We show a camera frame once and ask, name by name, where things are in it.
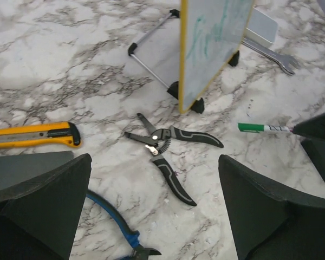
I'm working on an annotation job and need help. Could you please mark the green marker cap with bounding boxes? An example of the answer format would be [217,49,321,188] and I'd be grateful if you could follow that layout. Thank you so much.
[237,123,265,133]

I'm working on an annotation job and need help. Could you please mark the blue handled cutting pliers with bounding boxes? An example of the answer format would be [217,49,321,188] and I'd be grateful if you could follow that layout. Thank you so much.
[86,189,161,260]

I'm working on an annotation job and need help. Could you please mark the grey whiteboard eraser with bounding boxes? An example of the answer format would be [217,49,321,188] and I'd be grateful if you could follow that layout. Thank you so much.
[244,8,278,48]

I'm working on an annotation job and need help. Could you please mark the white whiteboard marker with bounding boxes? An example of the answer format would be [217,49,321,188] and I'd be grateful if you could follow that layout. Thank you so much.
[263,125,292,133]

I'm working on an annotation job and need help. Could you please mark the black grey wire stripper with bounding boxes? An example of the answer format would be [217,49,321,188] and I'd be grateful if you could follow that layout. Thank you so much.
[123,113,225,207]

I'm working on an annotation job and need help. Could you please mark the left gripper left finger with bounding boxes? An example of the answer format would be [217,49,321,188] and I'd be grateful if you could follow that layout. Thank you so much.
[0,154,92,259]

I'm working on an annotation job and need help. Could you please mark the left black pad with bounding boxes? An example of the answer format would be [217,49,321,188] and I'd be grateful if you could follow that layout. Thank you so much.
[0,151,74,190]

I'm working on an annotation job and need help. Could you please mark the silver wrench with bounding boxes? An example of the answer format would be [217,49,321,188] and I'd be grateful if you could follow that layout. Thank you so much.
[242,37,301,75]

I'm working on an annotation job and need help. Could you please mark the yellow framed whiteboard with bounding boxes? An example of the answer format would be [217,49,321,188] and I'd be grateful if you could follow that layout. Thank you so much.
[127,0,256,114]

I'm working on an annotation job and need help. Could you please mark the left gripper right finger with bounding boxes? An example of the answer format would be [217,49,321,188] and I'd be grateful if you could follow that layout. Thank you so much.
[218,155,325,259]

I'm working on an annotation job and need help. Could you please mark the yellow utility knife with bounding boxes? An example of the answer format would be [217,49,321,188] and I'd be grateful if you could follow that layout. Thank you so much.
[0,122,81,149]

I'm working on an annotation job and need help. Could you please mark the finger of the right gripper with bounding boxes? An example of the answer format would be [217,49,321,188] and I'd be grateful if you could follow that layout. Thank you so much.
[292,112,325,141]
[301,139,325,182]

